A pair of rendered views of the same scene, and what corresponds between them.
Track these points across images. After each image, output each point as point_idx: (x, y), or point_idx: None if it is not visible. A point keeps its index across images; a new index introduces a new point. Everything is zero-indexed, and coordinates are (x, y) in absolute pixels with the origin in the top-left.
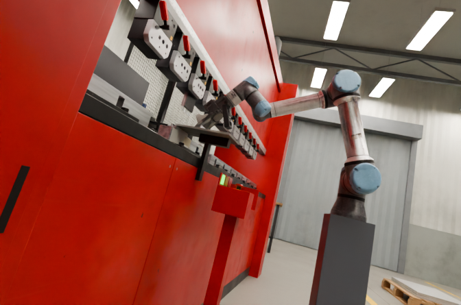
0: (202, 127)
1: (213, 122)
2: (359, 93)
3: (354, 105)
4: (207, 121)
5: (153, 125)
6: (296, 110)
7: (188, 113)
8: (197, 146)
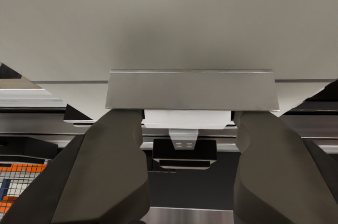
0: (228, 97)
1: (126, 203)
2: None
3: None
4: (263, 163)
5: (168, 142)
6: None
7: (149, 218)
8: (17, 79)
